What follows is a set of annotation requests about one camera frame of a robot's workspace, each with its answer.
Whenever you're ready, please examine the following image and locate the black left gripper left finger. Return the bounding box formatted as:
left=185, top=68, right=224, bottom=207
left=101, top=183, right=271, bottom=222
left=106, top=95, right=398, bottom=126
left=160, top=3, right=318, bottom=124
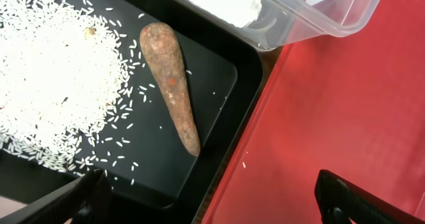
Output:
left=1, top=169, right=112, bottom=224

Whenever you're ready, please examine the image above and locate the brown carrot piece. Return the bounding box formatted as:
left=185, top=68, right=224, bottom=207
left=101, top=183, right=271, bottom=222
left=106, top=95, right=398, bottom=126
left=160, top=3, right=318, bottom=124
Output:
left=139, top=23, right=201, bottom=156

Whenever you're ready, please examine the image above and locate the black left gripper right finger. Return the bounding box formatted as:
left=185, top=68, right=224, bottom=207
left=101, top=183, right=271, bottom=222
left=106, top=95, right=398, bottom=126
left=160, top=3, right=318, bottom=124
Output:
left=315, top=169, right=424, bottom=224

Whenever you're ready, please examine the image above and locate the white rice pile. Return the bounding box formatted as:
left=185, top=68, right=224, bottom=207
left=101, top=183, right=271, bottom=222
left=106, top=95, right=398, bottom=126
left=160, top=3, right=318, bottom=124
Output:
left=0, top=0, right=157, bottom=187

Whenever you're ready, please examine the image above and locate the red plastic tray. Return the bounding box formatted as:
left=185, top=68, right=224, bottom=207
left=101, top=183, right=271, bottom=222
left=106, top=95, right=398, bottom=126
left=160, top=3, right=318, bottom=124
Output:
left=203, top=0, right=424, bottom=224

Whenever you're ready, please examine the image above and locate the clear plastic bin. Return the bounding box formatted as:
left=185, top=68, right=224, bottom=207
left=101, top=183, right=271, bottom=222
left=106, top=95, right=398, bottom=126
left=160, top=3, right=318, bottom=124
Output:
left=175, top=0, right=380, bottom=51

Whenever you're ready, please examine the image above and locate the black plastic bin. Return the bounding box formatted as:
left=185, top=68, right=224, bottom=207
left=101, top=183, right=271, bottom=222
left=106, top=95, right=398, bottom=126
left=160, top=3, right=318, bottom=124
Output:
left=0, top=0, right=265, bottom=224

